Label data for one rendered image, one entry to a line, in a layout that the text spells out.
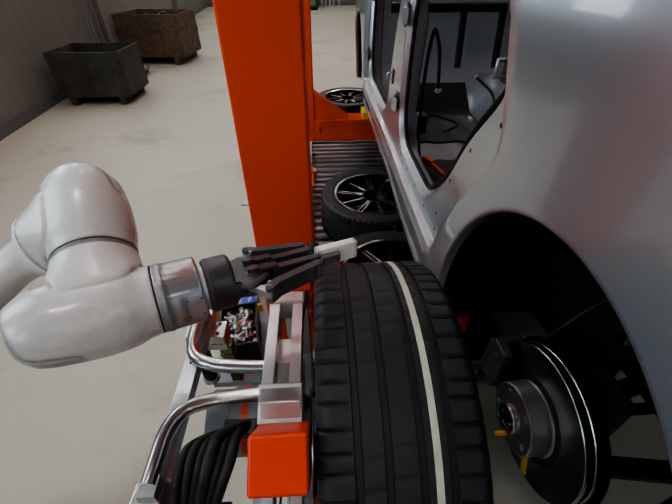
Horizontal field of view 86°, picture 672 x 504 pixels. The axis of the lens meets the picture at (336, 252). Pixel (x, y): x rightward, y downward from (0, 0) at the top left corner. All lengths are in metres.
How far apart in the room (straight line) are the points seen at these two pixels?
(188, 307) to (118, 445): 1.54
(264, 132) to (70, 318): 0.54
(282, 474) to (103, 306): 0.29
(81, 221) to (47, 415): 1.75
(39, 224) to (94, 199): 0.07
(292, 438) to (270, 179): 0.59
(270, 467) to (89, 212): 0.39
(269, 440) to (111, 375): 1.76
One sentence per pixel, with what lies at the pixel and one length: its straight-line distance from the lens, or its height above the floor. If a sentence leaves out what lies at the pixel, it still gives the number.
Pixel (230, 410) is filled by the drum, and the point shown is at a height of 0.92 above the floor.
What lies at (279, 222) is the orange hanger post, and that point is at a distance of 0.96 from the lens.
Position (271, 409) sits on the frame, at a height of 1.11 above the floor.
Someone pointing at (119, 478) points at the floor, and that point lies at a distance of 1.92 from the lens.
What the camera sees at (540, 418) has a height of 0.92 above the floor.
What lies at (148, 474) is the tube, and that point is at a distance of 0.71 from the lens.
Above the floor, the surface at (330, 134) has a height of 0.57.
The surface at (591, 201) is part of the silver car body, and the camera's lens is 0.56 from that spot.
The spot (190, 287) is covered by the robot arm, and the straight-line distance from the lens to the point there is 0.48.
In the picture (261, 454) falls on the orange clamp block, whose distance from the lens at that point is 0.51.
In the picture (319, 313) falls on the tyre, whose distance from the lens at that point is 0.60.
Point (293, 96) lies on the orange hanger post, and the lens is 0.82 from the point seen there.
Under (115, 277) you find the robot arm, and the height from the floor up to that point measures 1.34.
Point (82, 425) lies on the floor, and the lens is 2.12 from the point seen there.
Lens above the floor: 1.62
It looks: 39 degrees down
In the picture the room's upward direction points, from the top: straight up
